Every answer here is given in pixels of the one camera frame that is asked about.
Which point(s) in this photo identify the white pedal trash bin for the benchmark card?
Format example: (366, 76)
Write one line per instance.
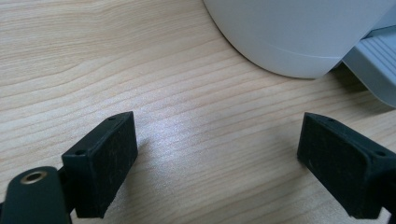
(280, 31)

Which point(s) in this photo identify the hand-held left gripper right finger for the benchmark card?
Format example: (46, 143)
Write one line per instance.
(345, 168)

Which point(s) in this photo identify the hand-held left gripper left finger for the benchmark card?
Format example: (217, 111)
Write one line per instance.
(99, 165)

